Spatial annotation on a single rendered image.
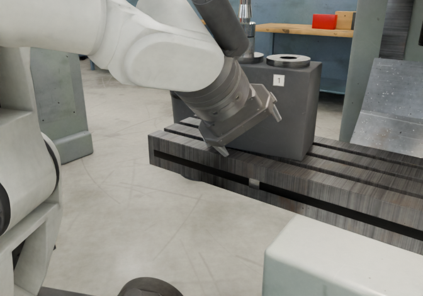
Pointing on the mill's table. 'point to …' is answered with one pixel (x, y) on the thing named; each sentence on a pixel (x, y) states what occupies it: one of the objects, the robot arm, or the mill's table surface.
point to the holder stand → (283, 104)
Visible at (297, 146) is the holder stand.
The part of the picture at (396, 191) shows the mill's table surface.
